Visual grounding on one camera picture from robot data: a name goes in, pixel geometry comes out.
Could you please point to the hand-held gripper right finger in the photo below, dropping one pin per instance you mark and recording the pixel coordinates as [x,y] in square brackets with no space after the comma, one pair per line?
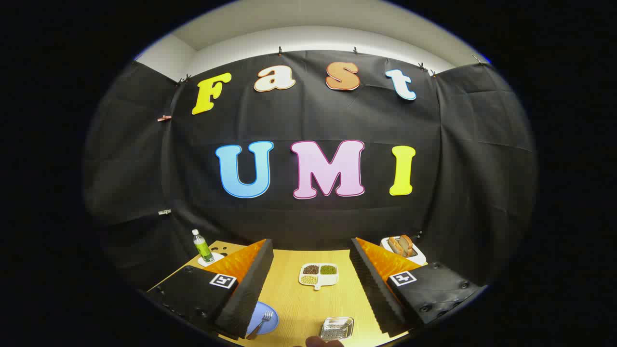
[373,289]

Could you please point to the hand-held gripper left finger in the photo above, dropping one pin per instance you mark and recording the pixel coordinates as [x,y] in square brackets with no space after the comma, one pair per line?
[250,289]

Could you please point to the blue round plate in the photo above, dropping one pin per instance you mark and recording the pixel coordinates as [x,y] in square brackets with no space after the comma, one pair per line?
[270,325]

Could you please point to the white square coaster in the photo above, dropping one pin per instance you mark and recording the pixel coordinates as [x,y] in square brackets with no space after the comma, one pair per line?
[215,260]

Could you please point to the toasted bread slice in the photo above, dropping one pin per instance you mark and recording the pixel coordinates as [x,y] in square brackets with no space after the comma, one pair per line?
[394,246]
[407,245]

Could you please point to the white toaster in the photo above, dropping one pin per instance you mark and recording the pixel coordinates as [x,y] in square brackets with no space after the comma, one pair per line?
[415,258]

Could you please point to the perforated metal drain tray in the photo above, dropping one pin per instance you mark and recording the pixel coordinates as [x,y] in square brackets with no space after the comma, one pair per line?
[336,328]

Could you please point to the white divided dish with beans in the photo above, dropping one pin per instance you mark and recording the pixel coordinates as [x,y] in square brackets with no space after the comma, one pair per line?
[319,276]

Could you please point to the green plastic bottle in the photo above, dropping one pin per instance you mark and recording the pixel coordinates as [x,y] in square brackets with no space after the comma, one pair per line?
[202,248]

